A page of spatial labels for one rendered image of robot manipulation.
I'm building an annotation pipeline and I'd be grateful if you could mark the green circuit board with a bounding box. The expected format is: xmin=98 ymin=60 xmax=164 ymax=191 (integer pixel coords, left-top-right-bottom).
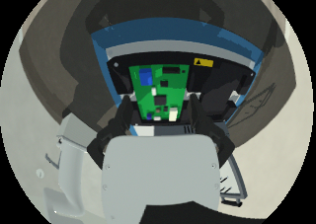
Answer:
xmin=129 ymin=64 xmax=190 ymax=121

